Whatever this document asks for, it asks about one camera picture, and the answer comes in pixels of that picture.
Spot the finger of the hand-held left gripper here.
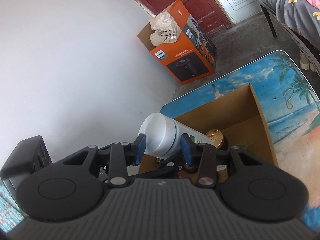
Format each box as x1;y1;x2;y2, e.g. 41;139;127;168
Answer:
129;154;187;180

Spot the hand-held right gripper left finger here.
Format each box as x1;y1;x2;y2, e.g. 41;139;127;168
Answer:
62;134;147;188

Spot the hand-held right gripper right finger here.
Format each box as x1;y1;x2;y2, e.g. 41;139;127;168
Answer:
180;133;263;187

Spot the white pill bottle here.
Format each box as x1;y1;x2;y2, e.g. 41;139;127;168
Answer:
138;112;215;160

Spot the black jar with gold lid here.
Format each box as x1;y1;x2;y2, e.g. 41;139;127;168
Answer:
205;129;229;150

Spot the brown cardboard box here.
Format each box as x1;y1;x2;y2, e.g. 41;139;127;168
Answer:
139;83;279;180

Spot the floral printed cloth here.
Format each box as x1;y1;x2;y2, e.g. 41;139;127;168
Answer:
0;182;23;233

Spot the orange appliance carton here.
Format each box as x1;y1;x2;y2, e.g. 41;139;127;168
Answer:
137;0;217;85

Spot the tan rubber band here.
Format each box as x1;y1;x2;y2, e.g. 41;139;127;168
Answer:
282;88;297;109

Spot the beige bucket hat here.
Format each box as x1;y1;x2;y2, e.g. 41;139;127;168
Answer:
149;12;180;47

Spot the beige shoe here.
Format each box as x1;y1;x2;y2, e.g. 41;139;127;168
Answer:
299;50;312;70

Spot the bed with grey bedding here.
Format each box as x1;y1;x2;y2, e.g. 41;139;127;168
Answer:
259;0;320;75

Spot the grey printed blanket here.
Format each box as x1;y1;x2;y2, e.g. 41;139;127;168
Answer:
261;0;320;40

